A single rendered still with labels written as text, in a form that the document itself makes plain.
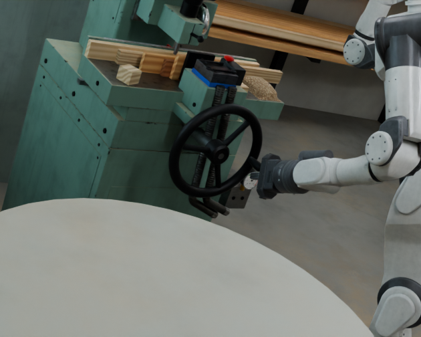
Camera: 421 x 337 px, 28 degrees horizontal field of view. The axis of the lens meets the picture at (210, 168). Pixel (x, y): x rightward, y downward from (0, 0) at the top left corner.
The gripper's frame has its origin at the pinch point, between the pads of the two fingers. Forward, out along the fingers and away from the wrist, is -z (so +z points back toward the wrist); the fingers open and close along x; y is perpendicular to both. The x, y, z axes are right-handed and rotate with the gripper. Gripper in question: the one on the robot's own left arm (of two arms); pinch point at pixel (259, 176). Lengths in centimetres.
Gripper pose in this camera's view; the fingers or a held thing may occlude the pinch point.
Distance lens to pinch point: 230.6
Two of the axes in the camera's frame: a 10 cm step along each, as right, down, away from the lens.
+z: 5.8, 0.0, -8.1
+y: -7.9, -2.2, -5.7
